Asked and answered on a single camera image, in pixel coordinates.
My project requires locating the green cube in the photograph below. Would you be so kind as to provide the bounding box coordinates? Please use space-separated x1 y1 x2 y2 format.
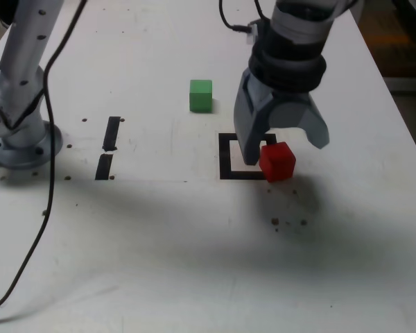
189 79 213 113

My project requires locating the red cube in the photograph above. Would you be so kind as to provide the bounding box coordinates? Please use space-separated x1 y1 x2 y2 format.
259 141 297 184

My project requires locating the small gripper camera box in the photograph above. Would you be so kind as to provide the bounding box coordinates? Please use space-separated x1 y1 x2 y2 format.
245 19 271 44

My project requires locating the black tape square outline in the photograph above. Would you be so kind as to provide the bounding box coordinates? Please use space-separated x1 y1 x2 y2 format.
218 132 277 180

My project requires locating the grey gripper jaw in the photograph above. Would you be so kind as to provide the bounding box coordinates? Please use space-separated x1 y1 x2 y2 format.
268 90 331 151
233 68 275 167

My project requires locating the black tape strip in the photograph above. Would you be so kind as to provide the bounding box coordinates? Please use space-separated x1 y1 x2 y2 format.
94 116 121 181

